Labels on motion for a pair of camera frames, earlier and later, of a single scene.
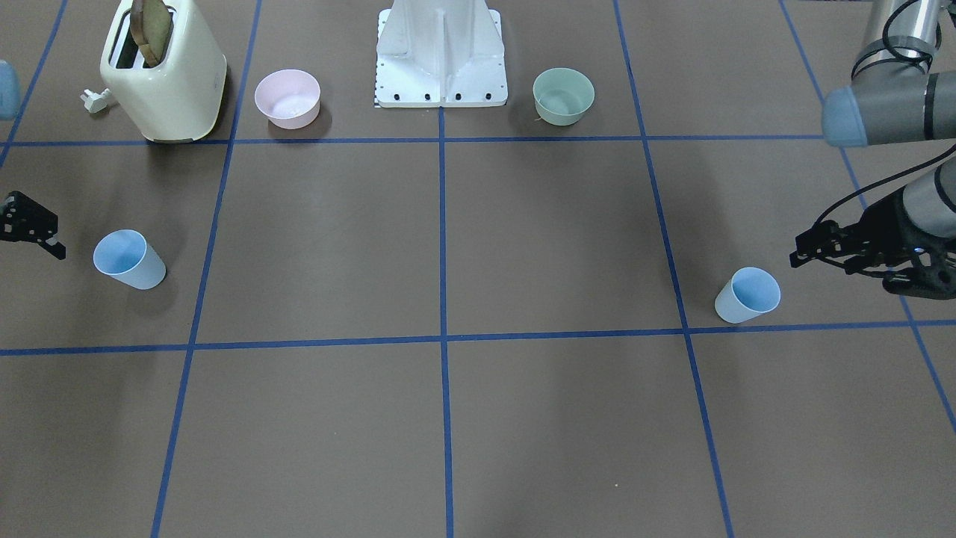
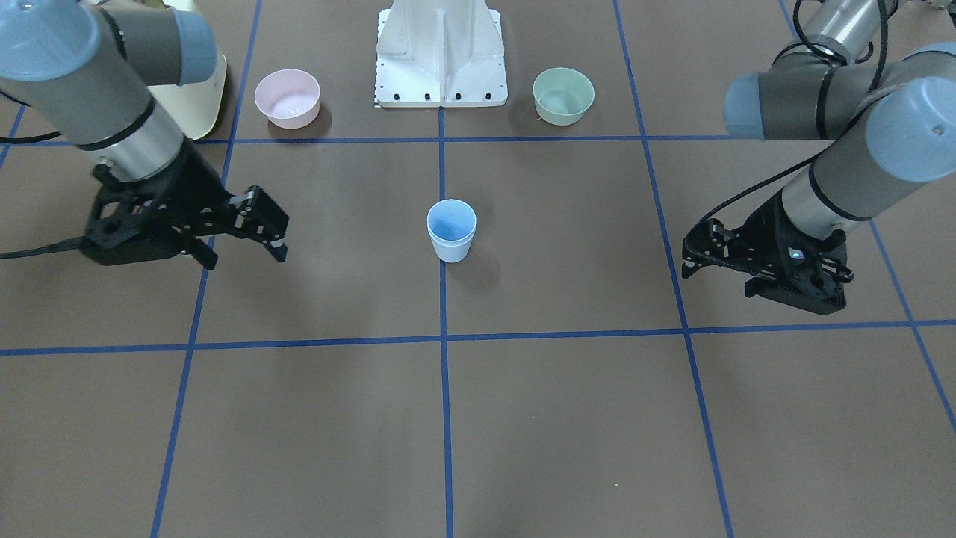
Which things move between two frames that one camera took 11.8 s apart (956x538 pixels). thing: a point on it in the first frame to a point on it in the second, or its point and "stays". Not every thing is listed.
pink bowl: x=290 y=99 stays
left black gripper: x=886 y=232 to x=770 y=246
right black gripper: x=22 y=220 to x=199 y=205
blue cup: x=127 y=255 to x=451 y=226
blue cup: x=750 y=293 to x=452 y=240
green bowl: x=562 y=96 stays
